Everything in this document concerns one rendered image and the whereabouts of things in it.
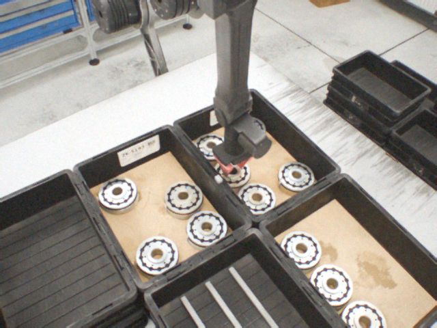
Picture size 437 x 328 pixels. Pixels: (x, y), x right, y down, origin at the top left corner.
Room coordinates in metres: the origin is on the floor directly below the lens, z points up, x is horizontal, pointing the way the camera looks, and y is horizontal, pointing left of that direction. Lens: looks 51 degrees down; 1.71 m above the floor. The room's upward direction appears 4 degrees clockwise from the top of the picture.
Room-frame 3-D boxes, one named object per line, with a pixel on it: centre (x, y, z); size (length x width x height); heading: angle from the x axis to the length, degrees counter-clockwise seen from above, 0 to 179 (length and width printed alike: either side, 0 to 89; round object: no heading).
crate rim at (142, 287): (0.54, 0.15, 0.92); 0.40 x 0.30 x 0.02; 37
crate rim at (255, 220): (0.72, -0.09, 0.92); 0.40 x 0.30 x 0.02; 37
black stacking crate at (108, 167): (0.54, 0.15, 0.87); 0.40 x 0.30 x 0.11; 37
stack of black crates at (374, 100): (1.53, -0.75, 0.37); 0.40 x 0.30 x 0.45; 41
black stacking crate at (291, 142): (0.72, -0.09, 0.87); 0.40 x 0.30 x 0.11; 37
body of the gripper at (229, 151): (0.68, -0.03, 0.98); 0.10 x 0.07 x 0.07; 128
